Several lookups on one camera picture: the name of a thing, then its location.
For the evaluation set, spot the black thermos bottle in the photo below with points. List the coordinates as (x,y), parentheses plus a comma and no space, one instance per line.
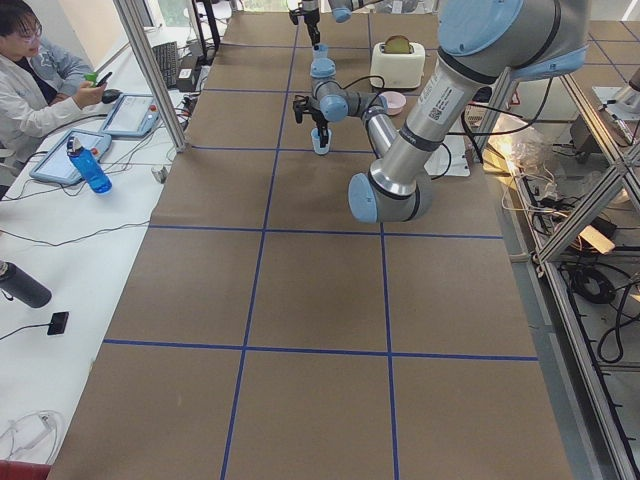
(21,286)

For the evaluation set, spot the cream toaster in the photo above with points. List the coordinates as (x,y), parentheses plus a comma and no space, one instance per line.
(397,71)

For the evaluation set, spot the teach pendant tablet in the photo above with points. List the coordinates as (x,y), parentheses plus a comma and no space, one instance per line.
(55,167)
(133,116)

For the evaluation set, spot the seated person in white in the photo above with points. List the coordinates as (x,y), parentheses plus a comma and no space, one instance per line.
(43,86)

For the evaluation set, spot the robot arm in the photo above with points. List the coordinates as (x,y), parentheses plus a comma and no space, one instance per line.
(478,41)
(342,10)

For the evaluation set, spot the black box on desk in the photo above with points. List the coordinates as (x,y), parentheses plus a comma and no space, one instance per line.
(188,74)

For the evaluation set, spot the black keyboard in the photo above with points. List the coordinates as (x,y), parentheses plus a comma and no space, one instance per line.
(166,57)

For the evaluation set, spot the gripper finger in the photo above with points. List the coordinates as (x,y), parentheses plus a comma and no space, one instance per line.
(314,34)
(322,133)

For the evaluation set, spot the aluminium frame post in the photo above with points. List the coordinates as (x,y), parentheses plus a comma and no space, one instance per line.
(132,25)

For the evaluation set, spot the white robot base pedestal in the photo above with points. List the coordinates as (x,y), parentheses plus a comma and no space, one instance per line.
(449,160)

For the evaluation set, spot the pink bowl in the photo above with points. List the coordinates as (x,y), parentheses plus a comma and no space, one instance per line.
(395,102)

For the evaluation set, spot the light blue cup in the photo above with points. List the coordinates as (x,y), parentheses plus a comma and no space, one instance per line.
(320,51)
(314,140)

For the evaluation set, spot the black smartphone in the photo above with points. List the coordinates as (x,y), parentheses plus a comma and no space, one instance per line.
(103,80)

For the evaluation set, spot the blue water bottle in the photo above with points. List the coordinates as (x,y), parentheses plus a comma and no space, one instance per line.
(88,167)

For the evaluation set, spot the near teach pendant tablet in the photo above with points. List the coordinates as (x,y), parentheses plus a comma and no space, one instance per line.
(55,167)

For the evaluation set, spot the safety glasses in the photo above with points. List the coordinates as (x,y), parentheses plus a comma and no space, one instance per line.
(35,437)

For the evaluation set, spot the small black square device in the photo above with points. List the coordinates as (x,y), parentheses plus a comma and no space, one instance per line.
(58,323)

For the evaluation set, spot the far teach pendant tablet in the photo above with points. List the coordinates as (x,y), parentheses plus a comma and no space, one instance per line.
(133,116)

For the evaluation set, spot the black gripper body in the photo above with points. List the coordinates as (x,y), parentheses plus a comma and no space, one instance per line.
(311,18)
(316,114)

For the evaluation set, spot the bread slice in toaster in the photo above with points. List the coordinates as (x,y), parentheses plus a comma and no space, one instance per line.
(397,45)

